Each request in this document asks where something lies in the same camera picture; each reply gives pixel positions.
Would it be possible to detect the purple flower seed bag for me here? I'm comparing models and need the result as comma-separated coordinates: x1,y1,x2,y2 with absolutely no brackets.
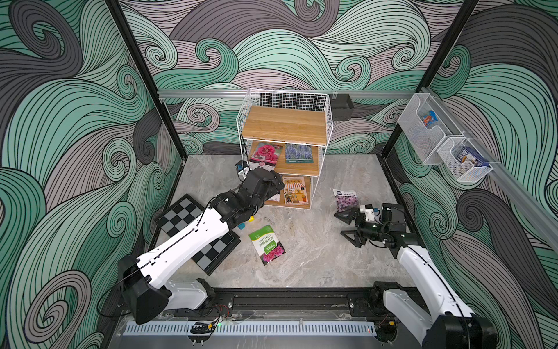
333,189,359,212

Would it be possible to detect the clear wall bin lower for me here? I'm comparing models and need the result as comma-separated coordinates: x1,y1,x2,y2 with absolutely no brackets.
437,136,493,183

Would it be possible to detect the blue packet in bin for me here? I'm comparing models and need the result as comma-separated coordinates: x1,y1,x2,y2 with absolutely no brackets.
456,146,490,167

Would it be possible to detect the blue red item in bin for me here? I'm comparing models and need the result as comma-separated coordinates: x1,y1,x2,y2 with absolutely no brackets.
421,110,439,129

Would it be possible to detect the black white checker board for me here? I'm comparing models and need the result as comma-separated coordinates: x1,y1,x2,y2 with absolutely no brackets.
155,194,241,276

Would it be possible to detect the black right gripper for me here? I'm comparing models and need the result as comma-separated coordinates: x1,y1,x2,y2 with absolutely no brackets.
337,207,388,246

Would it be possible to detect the illustrated shop seed bag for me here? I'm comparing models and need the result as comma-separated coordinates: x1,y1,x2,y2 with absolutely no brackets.
283,176,309,206

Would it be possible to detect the pink flower seed bag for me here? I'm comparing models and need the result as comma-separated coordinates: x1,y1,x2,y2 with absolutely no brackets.
268,193,281,202
248,142,283,171

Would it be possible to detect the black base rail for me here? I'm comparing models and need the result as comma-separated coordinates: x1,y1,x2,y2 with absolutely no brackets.
152,286,432,321

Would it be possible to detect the black corner frame post left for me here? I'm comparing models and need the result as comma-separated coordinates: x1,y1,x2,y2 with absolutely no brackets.
105,0,187,163

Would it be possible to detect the clear wall bin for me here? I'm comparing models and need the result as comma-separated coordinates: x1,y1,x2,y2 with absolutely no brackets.
398,93,453,166
437,136,493,183

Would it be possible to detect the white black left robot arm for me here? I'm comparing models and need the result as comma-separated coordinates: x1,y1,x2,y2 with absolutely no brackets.
117,168,285,324

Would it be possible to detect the black corner frame post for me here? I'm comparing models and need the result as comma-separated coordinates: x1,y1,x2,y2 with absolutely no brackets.
105,0,187,163
381,0,480,158

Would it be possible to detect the lavender blue seed bag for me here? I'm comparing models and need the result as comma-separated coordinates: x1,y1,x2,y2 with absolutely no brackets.
285,143,314,164

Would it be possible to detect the black corner frame post right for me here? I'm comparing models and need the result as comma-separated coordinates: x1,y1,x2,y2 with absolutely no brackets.
381,0,480,158

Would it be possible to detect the clear wall bin upper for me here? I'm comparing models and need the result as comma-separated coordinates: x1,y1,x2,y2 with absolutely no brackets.
398,93,453,166

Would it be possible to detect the white slotted cable duct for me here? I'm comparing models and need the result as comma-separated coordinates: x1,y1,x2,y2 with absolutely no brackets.
123,320,376,337

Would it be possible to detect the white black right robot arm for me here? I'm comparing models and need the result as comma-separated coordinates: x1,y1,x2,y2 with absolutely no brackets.
334,204,498,348

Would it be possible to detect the green white seed bag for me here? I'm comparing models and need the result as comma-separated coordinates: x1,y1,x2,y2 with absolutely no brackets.
248,225,286,266

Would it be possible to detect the white wire shelf rack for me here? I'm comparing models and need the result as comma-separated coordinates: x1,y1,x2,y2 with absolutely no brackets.
236,89,334,209

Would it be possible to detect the black box on rail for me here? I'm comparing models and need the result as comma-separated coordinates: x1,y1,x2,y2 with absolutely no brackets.
329,93,354,122

